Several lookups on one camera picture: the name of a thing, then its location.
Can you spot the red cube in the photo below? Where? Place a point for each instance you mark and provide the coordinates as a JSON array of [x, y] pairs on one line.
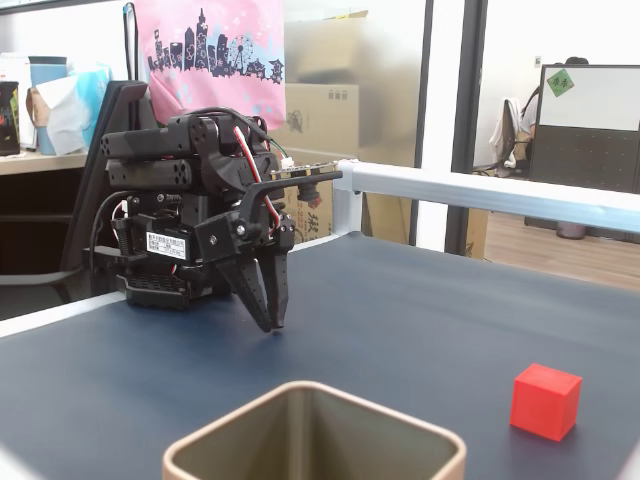
[[542, 405]]

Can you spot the beige square metal container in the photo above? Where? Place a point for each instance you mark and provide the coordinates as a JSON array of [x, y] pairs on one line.
[[200, 450]]

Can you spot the cardboard box with black print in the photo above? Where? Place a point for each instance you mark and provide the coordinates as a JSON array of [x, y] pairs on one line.
[[315, 222]]

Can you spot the black table clamp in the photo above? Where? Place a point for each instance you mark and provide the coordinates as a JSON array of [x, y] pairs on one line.
[[121, 235]]

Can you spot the black office chair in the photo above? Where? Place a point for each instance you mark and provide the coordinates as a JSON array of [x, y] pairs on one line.
[[110, 115]]

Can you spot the white crumpled tissue paper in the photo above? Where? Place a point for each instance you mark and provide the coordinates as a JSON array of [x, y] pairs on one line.
[[65, 115]]

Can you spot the wooden desk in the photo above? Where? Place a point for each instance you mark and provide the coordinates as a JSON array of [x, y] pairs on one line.
[[30, 162]]

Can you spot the pink skyline print bag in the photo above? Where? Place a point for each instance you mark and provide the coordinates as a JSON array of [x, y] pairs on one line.
[[215, 30]]

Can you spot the blue tumbler cup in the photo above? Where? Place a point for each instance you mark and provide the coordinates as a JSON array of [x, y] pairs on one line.
[[45, 75]]

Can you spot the black printed box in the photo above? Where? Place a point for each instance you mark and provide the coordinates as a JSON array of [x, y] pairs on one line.
[[7, 120]]

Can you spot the office chair with white garment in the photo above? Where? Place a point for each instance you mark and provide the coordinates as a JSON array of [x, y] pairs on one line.
[[507, 135]]

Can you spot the purple waste bin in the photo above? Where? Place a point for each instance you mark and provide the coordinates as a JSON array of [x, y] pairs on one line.
[[570, 230]]

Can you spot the person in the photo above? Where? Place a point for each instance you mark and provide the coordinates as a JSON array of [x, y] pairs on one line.
[[530, 112]]

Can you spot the office partition panel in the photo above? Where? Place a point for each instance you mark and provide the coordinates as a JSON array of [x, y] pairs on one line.
[[585, 155]]

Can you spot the green paper note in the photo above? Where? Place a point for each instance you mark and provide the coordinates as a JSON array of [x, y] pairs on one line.
[[561, 82]]

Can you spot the black gripper camera with bracket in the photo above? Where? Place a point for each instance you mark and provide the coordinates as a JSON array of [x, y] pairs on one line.
[[310, 195]]

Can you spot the aluminium frame post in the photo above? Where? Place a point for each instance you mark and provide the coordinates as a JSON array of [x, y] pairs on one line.
[[346, 212]]

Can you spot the white table edge rail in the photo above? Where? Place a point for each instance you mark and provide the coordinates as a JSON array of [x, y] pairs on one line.
[[60, 312]]

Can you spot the aluminium frame rail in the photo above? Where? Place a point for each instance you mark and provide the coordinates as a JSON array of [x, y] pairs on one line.
[[475, 192]]

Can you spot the grey door frame post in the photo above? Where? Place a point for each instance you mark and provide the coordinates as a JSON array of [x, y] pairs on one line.
[[424, 100]]

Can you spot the black door frame post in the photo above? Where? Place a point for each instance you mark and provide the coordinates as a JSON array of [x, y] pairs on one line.
[[465, 100]]

